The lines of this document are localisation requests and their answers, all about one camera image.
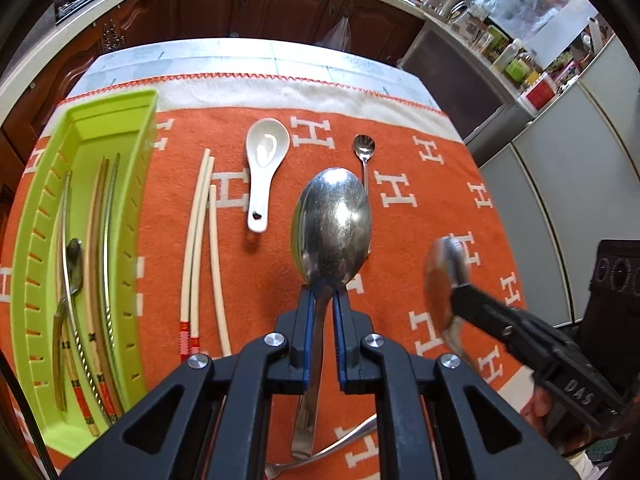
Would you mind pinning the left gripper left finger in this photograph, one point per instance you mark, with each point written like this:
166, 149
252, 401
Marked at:
274, 364

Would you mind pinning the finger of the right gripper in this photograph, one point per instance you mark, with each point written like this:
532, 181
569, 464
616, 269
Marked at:
490, 316

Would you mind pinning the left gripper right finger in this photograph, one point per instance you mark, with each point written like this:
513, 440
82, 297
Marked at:
369, 363

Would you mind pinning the large steel oval spoon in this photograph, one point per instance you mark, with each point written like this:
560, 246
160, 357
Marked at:
445, 269

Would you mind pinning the large steel serving spoon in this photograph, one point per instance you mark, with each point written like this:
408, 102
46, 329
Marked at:
331, 234

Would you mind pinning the brown wooden chopstick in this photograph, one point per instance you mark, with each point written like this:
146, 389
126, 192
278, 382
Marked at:
94, 276

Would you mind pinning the twisted steel chopstick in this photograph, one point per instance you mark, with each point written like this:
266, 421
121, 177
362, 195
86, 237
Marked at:
71, 316

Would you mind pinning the plain steel chopstick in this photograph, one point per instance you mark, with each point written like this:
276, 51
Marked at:
106, 241

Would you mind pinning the wooden-handled steel spoon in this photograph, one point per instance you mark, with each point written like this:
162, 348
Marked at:
74, 274

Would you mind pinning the person's right hand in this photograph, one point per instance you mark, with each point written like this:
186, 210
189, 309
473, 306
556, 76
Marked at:
537, 410

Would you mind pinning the grey refrigerator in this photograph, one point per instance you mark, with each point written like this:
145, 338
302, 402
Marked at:
531, 190

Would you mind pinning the orange H-pattern blanket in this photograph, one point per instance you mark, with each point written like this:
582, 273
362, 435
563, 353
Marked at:
169, 433

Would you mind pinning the white ceramic soup spoon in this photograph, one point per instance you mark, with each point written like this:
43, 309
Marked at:
266, 144

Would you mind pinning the red box on fridge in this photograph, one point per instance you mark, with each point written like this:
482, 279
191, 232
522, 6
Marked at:
539, 94

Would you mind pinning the green plastic utensil tray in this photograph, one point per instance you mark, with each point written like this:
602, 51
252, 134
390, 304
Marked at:
82, 132

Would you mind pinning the small gold-handled teaspoon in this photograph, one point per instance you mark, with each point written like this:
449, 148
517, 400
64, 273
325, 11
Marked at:
364, 148

